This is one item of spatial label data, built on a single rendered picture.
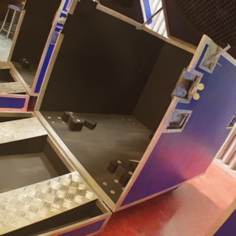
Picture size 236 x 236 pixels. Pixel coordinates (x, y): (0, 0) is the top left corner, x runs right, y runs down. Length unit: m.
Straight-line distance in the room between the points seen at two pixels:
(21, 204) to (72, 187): 0.24
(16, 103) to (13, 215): 1.04
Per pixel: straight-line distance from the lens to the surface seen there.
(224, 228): 0.93
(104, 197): 1.09
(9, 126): 1.41
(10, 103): 1.80
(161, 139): 0.89
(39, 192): 1.04
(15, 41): 2.46
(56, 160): 1.32
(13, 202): 1.01
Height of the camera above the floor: 0.85
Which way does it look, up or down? 19 degrees down
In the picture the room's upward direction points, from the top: 24 degrees clockwise
